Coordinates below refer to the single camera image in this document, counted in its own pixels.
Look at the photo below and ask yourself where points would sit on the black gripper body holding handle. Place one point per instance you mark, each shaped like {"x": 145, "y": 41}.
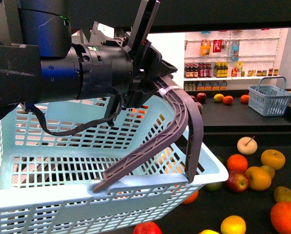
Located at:
{"x": 147, "y": 63}

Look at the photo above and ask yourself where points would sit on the grey basket handle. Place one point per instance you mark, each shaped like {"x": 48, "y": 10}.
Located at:
{"x": 186, "y": 114}

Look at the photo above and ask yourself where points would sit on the light blue shopping basket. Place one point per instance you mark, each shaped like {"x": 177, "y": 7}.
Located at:
{"x": 46, "y": 182}

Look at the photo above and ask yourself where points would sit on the yellow lemon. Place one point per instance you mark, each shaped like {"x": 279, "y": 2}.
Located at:
{"x": 233, "y": 225}

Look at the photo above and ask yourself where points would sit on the black robot arm holding basket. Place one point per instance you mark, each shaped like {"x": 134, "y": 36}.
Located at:
{"x": 39, "y": 62}

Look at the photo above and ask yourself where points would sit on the black upper shelf board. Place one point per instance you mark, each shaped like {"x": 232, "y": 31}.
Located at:
{"x": 185, "y": 15}

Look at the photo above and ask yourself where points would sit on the peach back shelf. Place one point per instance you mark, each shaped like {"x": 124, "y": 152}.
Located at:
{"x": 199, "y": 106}

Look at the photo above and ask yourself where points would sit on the yellow lemon back shelf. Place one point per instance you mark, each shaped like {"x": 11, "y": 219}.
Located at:
{"x": 218, "y": 98}

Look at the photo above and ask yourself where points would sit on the white back product shelf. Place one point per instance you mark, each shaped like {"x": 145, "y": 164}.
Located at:
{"x": 260, "y": 49}

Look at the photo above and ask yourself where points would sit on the orange back shelf left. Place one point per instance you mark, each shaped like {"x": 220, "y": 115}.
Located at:
{"x": 228, "y": 100}

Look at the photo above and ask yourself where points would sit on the orange shelf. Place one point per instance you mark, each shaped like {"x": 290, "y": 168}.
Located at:
{"x": 228, "y": 100}
{"x": 244, "y": 99}

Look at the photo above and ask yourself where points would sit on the orange back shelf right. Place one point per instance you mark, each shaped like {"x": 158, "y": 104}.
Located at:
{"x": 244, "y": 99}

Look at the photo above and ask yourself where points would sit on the white zip tie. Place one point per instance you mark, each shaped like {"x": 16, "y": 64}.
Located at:
{"x": 164, "y": 91}

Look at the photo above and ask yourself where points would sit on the dark sauce bottles row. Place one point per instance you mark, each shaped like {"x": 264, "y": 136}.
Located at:
{"x": 198, "y": 70}

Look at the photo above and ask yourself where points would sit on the orange snack bag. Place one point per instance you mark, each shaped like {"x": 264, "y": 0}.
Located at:
{"x": 205, "y": 47}

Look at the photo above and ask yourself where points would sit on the dark red apple back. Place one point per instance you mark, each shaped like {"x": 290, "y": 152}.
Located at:
{"x": 201, "y": 97}

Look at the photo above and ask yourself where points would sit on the orange jugs bottom row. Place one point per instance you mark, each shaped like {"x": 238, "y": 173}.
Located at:
{"x": 211, "y": 85}

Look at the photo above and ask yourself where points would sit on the yellow label bottles row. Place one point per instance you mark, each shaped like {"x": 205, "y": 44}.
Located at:
{"x": 220, "y": 70}

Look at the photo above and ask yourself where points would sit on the red snack bag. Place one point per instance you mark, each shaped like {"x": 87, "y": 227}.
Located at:
{"x": 217, "y": 46}

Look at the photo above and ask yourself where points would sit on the blue snack bag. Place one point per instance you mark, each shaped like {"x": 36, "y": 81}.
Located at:
{"x": 235, "y": 50}

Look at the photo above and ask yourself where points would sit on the green lime upper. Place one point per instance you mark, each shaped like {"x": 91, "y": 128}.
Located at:
{"x": 221, "y": 160}

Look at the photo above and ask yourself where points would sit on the green lime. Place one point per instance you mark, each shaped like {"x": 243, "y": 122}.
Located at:
{"x": 221, "y": 160}
{"x": 213, "y": 187}

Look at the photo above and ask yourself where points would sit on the small jars row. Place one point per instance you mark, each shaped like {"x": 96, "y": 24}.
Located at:
{"x": 263, "y": 73}

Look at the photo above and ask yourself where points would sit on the small blue basket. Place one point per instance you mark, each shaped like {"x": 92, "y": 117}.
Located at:
{"x": 269, "y": 100}

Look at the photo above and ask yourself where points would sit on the cream pear with stem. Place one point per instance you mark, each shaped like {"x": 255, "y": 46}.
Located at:
{"x": 247, "y": 145}

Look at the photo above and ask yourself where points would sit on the small orange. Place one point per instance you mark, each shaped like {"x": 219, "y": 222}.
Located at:
{"x": 237, "y": 162}

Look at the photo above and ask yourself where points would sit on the green lime lower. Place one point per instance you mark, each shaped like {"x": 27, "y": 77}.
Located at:
{"x": 213, "y": 187}

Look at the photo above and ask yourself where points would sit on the orange at front edge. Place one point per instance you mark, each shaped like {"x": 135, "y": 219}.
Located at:
{"x": 191, "y": 198}

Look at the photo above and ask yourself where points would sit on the red yellow apple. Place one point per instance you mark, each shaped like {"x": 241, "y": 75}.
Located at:
{"x": 237, "y": 181}

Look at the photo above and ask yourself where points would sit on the yellow apple back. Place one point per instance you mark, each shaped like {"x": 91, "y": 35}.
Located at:
{"x": 273, "y": 158}

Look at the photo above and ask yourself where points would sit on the yellow apple front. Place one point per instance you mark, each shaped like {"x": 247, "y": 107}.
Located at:
{"x": 259, "y": 179}

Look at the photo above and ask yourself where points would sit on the red apple front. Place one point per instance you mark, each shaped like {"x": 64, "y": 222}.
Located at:
{"x": 147, "y": 228}

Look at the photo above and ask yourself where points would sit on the green yellow small fruit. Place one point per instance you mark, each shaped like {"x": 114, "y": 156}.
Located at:
{"x": 269, "y": 170}

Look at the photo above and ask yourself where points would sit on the brownish pear right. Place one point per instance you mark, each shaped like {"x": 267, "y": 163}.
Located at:
{"x": 282, "y": 193}

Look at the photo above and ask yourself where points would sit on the big orange right corner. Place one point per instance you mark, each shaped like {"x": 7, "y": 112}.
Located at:
{"x": 281, "y": 217}

